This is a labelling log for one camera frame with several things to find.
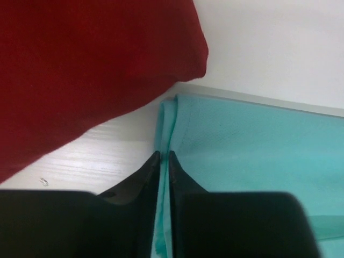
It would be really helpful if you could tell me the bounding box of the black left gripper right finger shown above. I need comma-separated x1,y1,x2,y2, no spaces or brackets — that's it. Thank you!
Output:
168,152,320,257

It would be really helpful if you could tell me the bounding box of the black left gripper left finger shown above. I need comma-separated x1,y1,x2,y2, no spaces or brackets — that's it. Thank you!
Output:
1,152,160,257

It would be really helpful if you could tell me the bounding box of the teal t shirt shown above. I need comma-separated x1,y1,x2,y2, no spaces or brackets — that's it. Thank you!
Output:
152,95,343,257

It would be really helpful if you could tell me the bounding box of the red folded t shirt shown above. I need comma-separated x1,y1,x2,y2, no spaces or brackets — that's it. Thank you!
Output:
1,1,209,181

